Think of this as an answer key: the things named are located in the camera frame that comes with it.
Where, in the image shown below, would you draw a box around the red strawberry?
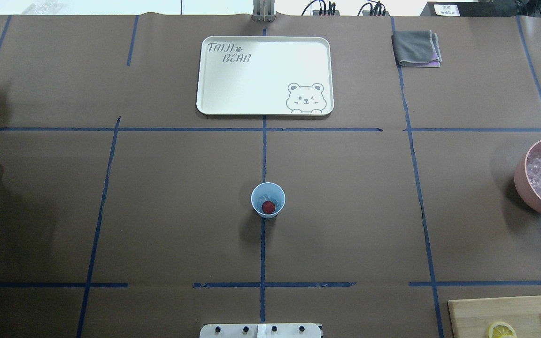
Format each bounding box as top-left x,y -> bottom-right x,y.
261,200 -> 276,215

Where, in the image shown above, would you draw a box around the black power strip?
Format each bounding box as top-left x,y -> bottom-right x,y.
420,0 -> 519,17

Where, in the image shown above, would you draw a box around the wooden cutting board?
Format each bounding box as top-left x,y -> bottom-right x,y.
448,296 -> 541,338

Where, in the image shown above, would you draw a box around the cream bear tray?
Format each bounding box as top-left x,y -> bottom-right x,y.
196,36 -> 335,117

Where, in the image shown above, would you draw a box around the light blue cup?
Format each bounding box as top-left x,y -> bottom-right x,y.
250,182 -> 286,219

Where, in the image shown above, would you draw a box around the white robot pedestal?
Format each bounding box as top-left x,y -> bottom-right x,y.
199,323 -> 324,338

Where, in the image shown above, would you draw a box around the lemon slices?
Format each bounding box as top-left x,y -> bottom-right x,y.
487,321 -> 518,338

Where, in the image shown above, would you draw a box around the grey folded cloth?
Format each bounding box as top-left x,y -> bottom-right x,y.
392,30 -> 443,68

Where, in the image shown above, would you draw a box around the aluminium frame post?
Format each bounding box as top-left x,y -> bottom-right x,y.
253,0 -> 276,22

